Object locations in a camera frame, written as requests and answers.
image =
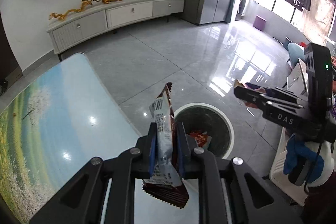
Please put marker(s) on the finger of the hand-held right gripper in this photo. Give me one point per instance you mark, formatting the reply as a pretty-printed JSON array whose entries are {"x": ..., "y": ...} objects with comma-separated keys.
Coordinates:
[
  {"x": 249, "y": 98},
  {"x": 286, "y": 94}
]

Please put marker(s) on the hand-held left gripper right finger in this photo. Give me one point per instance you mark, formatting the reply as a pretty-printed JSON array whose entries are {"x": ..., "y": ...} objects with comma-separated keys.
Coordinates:
[{"x": 181, "y": 161}]

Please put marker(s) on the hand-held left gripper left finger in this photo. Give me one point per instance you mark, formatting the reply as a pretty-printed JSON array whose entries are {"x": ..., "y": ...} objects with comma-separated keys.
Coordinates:
[{"x": 152, "y": 155}]

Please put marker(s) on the purple wrapper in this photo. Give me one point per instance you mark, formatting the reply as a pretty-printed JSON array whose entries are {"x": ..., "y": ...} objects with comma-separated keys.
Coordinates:
[{"x": 253, "y": 87}]

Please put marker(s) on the brown snack wrapper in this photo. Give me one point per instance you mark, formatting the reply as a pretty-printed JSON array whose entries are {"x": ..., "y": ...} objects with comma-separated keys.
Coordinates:
[{"x": 164, "y": 129}]

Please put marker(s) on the red snack wrapper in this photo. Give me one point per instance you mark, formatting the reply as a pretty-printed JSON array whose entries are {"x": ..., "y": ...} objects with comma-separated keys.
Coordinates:
[{"x": 200, "y": 138}]

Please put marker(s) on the white trash bin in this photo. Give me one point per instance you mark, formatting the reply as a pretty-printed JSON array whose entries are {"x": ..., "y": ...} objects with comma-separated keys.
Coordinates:
[{"x": 210, "y": 119}]

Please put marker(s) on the person's right forearm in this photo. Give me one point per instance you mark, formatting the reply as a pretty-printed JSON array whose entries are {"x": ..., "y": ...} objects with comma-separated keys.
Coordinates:
[{"x": 325, "y": 200}]

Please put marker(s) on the person's right hand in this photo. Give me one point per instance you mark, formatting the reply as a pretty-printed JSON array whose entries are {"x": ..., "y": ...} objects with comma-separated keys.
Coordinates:
[{"x": 294, "y": 153}]

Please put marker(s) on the white desk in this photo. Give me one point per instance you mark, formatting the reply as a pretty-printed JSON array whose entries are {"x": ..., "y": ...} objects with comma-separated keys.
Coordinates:
[{"x": 296, "y": 77}]

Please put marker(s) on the blue chair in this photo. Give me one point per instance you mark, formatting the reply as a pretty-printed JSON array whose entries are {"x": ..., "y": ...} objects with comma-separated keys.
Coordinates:
[{"x": 295, "y": 52}]

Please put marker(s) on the beige hanging cloth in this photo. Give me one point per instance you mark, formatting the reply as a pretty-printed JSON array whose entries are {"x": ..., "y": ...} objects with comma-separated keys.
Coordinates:
[{"x": 319, "y": 16}]

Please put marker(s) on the purple stool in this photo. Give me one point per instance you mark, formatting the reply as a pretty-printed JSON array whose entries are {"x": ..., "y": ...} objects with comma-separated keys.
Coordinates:
[{"x": 260, "y": 22}]

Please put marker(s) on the white television stand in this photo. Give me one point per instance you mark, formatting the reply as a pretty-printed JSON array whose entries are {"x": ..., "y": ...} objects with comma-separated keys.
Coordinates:
[{"x": 126, "y": 14}]

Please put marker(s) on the golden dragon figurine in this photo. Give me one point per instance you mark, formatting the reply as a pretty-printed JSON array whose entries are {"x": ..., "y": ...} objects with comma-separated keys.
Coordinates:
[{"x": 68, "y": 12}]

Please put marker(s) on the dark brown door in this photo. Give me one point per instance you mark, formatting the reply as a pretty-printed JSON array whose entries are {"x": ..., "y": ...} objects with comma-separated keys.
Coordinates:
[{"x": 8, "y": 56}]

